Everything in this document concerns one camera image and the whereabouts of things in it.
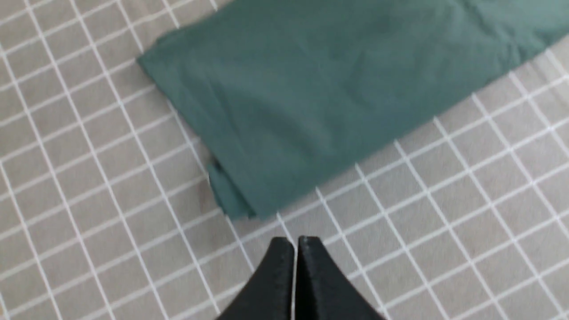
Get green long sleeve shirt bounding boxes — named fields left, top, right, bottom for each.
left=137, top=0, right=569, bottom=218

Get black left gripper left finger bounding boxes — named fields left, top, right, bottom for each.
left=218, top=237, right=295, bottom=320

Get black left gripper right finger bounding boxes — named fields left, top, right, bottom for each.
left=294, top=236, right=384, bottom=320

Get grey checkered tablecloth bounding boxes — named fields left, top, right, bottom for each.
left=0, top=0, right=569, bottom=320

